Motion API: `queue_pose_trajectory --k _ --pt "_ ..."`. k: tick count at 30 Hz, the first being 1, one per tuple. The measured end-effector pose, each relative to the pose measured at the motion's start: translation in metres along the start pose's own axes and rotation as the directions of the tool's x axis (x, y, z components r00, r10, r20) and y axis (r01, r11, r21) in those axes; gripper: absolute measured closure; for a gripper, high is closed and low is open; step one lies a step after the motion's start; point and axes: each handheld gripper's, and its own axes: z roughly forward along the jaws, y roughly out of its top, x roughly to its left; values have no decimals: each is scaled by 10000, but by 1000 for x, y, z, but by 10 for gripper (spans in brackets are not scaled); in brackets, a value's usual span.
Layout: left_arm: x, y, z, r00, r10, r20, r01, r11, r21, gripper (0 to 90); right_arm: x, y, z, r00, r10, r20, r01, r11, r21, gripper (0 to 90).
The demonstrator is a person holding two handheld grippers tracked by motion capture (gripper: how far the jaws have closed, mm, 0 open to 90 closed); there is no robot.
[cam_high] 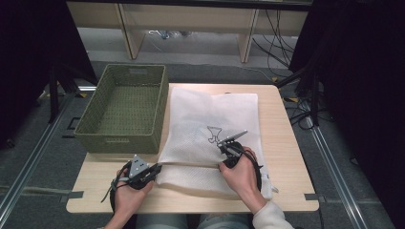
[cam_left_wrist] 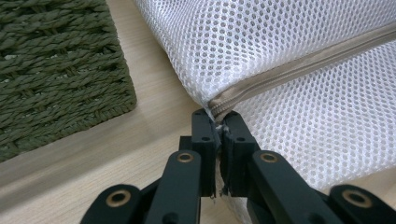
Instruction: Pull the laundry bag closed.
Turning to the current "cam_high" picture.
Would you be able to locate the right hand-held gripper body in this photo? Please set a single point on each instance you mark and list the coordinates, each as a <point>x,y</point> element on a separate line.
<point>234,154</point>

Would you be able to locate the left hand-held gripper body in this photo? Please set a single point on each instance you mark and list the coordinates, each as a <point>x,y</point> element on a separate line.
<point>137,167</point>

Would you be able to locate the white mesh laundry bag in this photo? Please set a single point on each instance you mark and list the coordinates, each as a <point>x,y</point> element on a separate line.
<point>197,108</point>

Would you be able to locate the green woven basket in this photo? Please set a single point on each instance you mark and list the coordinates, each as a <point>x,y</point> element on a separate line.
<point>127,108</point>

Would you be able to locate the person's right hand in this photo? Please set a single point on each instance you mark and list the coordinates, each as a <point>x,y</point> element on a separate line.
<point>243,179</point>

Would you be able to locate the person's left hand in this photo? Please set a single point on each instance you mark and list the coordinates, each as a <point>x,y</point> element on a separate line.
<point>129,198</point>

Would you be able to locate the person's right leg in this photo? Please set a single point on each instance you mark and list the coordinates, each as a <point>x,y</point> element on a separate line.
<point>223,223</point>

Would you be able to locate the grey floor tape strip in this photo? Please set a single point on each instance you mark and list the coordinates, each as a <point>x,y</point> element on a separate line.
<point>47,191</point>

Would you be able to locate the black metal stand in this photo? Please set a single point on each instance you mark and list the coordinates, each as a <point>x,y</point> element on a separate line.
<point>315,101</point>
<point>52,95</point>

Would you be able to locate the small blue and white clutter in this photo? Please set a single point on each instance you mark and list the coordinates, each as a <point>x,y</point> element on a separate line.
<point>165,34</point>

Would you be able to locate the light wooden shelf unit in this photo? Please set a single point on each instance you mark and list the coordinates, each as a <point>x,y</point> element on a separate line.
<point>191,19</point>

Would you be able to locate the black curtain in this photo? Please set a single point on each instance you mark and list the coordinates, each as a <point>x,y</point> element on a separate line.
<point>25,63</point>
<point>366,95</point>

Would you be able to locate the metal floor rail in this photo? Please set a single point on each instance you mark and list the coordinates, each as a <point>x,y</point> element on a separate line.
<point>31,159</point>
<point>334,178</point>

